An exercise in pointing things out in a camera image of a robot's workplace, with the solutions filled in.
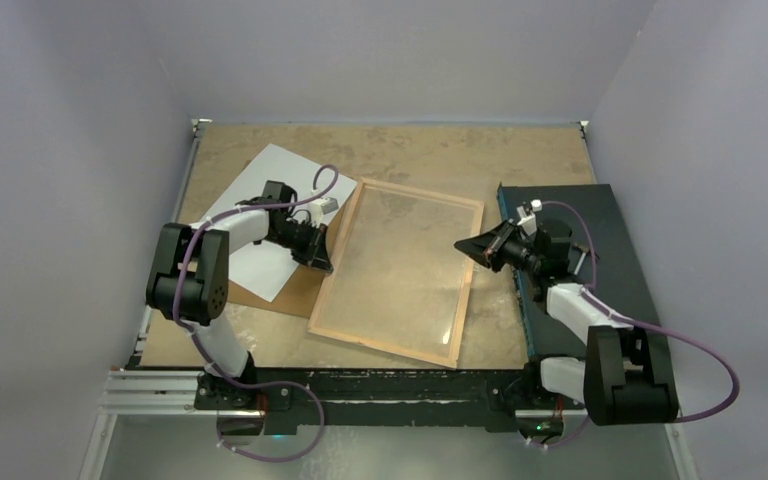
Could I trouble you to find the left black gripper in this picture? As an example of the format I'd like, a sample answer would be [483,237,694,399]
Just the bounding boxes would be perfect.
[266,219,333,273]

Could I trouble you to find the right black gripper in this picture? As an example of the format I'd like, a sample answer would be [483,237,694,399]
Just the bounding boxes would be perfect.
[454,219,542,274]

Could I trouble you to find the printed photo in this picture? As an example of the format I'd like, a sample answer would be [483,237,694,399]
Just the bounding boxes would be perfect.
[204,144,334,302]

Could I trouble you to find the wooden picture frame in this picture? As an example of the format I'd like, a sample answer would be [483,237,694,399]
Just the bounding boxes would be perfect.
[307,177,486,370]

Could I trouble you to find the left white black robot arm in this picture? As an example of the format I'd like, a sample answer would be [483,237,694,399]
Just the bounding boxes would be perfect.
[145,181,338,409]

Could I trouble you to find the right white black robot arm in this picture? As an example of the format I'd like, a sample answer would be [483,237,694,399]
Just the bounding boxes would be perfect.
[454,219,679,426]

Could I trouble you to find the brown backing board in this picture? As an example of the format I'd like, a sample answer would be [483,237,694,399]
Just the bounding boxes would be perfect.
[220,205,333,317]

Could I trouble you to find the small hammer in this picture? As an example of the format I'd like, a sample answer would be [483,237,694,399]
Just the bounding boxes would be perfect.
[572,243,590,275]

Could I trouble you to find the dark blue book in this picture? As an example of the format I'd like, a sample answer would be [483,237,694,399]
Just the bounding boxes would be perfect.
[496,184,659,359]

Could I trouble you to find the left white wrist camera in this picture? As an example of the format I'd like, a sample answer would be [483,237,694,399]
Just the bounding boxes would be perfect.
[306,197,339,224]

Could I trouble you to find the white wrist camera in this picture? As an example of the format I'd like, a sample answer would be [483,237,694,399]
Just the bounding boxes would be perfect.
[516,199,543,236]
[306,197,339,224]

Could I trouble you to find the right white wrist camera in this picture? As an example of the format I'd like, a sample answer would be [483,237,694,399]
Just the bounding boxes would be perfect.
[516,199,543,236]

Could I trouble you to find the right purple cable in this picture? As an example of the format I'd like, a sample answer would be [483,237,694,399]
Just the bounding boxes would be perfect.
[523,200,741,452]

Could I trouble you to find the purple cable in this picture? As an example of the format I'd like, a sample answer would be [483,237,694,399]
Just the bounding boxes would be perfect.
[170,164,340,465]
[523,200,741,452]

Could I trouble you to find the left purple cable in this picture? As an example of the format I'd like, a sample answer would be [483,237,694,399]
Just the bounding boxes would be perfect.
[170,164,340,465]

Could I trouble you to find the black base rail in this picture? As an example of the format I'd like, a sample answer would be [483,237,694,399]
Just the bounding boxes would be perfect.
[194,367,584,435]

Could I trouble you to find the aluminium frame rails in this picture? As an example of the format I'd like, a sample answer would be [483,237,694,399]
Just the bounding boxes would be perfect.
[81,122,697,479]

